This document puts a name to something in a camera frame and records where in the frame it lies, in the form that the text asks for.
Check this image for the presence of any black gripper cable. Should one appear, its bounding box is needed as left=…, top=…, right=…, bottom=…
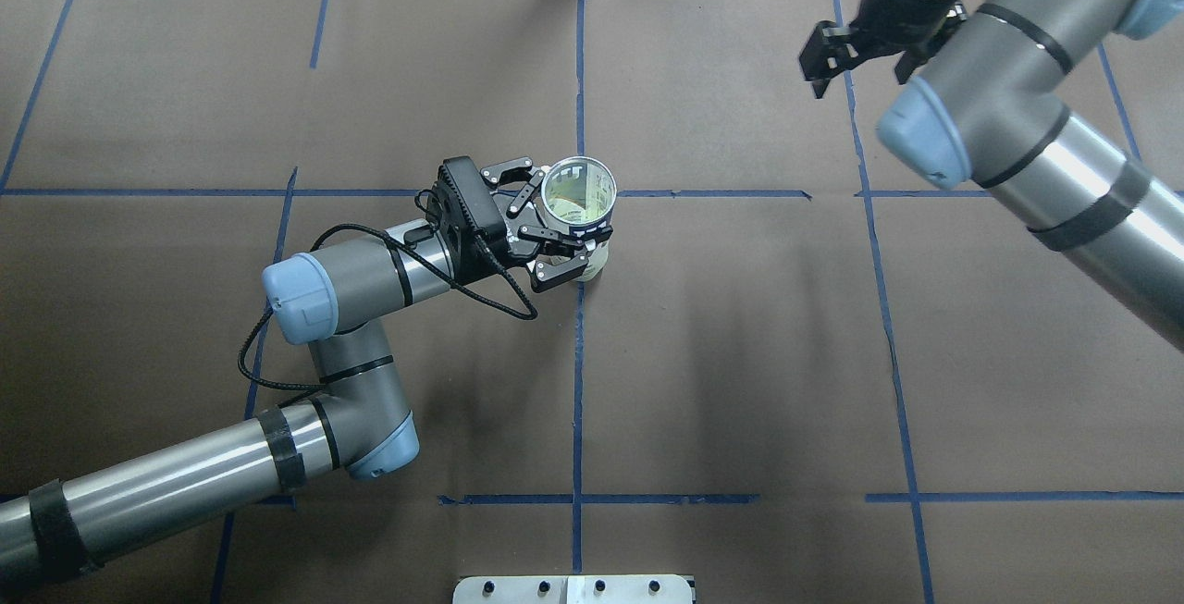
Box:
left=239, top=216, right=540, bottom=394

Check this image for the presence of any clear tennis ball can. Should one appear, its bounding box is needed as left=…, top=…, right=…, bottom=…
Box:
left=540, top=156, right=618, bottom=282

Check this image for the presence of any Wilson tennis ball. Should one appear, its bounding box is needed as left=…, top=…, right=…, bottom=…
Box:
left=551, top=201, right=605, bottom=229

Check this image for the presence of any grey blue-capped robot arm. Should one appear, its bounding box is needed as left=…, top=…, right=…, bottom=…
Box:
left=4, top=152, right=578, bottom=603

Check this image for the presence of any second grey robot arm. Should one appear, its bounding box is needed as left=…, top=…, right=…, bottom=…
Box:
left=799, top=0, right=1183, bottom=347

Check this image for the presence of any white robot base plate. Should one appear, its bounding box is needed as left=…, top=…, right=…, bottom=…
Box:
left=451, top=573, right=699, bottom=603

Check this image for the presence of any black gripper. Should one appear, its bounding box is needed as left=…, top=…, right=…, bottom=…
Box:
left=435, top=156, right=613, bottom=283

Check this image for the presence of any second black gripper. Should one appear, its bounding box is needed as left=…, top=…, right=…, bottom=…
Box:
left=799, top=0, right=969, bottom=101

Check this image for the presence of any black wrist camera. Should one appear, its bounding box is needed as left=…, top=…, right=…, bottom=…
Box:
left=440, top=156, right=509, bottom=257

